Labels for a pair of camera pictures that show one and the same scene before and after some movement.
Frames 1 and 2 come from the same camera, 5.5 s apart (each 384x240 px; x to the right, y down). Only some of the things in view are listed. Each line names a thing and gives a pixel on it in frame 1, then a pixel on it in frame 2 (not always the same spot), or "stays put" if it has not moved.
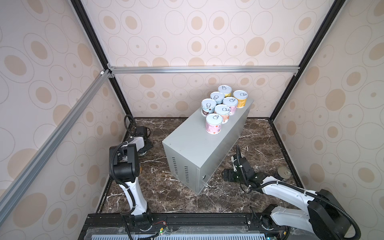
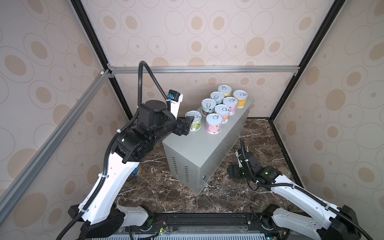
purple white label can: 213,123 stays put
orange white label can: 224,111 stays put
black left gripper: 149,145 to 180,127
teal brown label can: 208,106 stays put
